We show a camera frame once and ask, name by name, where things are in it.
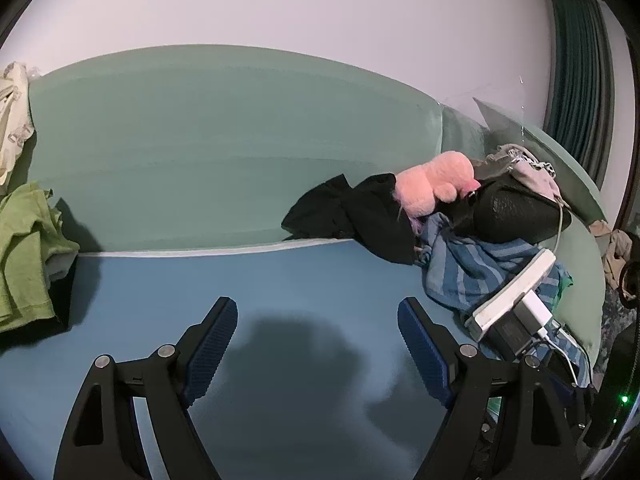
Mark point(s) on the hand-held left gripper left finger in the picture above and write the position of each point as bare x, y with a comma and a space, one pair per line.
212, 350

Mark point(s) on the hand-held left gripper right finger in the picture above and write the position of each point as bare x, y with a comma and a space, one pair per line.
425, 355

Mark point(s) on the black garment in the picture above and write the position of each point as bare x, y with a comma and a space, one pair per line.
360, 215

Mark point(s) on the black power adapter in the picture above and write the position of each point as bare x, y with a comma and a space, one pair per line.
512, 336

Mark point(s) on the blue striped cloth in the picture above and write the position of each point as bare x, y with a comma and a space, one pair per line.
465, 270

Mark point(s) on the white charger plug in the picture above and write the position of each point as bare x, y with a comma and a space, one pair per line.
535, 314

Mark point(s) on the blue bed sheet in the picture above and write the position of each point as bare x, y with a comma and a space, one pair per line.
300, 285

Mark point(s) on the white power strip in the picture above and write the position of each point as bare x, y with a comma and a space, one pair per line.
515, 285

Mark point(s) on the green padded side panel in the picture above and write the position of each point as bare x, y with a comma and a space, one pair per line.
580, 270

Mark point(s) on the beige cloth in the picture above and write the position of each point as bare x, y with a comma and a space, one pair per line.
610, 252

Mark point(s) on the black textured cushion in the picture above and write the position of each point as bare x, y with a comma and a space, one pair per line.
505, 215

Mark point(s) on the pink plush toy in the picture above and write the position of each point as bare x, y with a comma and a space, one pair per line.
430, 182

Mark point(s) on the green padded headboard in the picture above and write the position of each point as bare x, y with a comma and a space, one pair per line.
200, 160

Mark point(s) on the green garment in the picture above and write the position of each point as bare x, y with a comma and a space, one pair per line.
25, 260

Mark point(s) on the grey pink cloth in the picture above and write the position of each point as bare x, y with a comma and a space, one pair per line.
532, 172

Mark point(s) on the cream cloth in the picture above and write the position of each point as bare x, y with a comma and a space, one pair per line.
12, 120

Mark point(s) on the green curtain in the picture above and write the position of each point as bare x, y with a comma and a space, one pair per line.
582, 75

